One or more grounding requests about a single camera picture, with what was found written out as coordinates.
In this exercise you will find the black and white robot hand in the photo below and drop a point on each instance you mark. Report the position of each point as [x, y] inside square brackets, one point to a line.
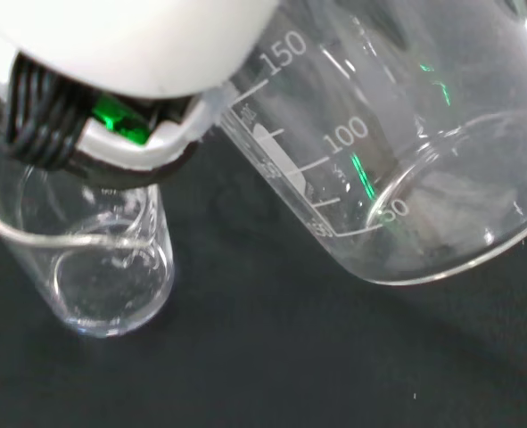
[125, 49]

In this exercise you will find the small clear glass beaker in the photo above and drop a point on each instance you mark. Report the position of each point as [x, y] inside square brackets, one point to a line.
[98, 263]

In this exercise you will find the black bench cloth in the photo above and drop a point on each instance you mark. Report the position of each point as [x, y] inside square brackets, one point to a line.
[263, 348]

